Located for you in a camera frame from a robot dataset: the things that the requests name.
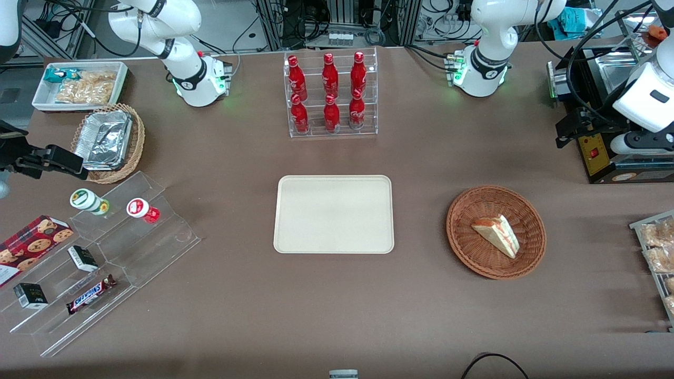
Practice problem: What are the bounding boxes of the black food warmer appliance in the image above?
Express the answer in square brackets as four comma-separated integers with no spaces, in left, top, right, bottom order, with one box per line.
[558,11,674,185]

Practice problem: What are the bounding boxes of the white rectangular snack bin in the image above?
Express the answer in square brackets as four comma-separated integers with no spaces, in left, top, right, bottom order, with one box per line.
[32,61,130,114]

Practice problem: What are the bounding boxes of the red lidded cup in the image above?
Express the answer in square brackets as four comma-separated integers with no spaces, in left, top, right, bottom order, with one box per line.
[126,197,161,224]

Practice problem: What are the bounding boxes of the triangular sandwich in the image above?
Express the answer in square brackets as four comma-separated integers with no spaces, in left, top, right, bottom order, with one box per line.
[471,214,521,260]

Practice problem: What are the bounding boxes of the steel warmer pan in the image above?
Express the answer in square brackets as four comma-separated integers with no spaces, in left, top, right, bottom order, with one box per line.
[592,53,646,98]

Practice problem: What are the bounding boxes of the clear acrylic stepped stand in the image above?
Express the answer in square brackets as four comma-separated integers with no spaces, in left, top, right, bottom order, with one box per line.
[68,170,202,288]
[0,232,138,358]

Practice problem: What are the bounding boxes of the red cola bottle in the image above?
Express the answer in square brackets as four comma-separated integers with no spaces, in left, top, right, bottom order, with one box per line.
[287,55,308,102]
[291,94,310,133]
[322,53,339,99]
[323,94,341,132]
[349,88,366,130]
[351,51,367,98]

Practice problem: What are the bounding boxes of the red plaid cookie box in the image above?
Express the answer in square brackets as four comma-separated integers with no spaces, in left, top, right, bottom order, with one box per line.
[0,215,74,288]

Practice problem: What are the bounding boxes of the silver metal box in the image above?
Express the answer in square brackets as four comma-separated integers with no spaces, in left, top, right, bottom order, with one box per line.
[547,59,572,102]

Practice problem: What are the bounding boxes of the black floor cable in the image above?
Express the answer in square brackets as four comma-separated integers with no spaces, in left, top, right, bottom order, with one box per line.
[461,353,530,379]

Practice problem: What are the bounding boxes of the teal snack packet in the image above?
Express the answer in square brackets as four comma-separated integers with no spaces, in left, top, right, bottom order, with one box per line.
[43,67,81,84]

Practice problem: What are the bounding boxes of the beige rectangular serving tray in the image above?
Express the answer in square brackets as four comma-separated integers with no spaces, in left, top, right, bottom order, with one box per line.
[273,175,395,255]

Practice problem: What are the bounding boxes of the brown round wicker basket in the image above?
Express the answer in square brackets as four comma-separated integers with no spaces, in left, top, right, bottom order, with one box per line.
[446,185,547,280]

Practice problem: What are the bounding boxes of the small black box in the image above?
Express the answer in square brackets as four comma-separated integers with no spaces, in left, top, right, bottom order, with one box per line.
[67,245,99,273]
[13,283,48,309]

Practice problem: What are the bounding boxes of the clear acrylic bottle rack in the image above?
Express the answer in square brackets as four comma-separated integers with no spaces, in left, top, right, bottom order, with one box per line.
[283,47,379,139]

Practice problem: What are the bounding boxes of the Snickers chocolate bar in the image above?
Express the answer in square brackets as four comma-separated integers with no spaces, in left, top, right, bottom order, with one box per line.
[66,274,117,315]

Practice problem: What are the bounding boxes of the stacked aluminium foil containers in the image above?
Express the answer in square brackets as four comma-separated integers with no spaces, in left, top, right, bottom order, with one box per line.
[74,109,133,172]

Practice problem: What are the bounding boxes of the clear bag of crackers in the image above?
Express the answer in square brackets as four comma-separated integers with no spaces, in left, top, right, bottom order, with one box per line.
[55,71,117,105]

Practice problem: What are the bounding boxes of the light oval wicker basket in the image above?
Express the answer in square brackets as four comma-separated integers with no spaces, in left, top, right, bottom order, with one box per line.
[70,103,146,184]

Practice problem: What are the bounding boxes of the tray of wrapped pastries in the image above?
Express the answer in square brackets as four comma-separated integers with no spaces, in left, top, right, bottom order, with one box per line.
[629,211,674,332]

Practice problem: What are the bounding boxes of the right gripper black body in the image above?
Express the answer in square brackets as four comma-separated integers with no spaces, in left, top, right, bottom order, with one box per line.
[0,120,49,179]

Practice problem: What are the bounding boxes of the green lidded cup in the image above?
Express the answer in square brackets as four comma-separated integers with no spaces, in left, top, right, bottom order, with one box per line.
[70,188,110,216]

